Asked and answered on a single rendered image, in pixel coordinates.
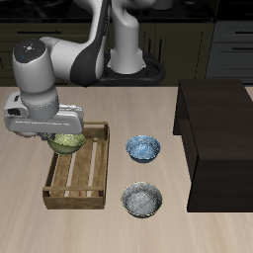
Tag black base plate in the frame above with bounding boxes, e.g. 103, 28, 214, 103
97, 52, 166, 85

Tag green bowl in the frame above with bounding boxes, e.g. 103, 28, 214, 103
44, 132, 87, 156

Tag blue bowl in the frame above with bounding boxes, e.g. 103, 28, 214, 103
125, 134, 162, 164

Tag dark wooden cabinet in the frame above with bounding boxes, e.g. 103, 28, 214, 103
172, 78, 253, 213

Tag grey bowl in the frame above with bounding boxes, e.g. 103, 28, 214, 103
121, 181, 163, 219

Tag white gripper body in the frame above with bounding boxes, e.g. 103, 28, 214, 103
3, 104, 85, 136

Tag wooden slat tray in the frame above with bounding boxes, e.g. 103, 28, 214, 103
42, 121, 111, 211

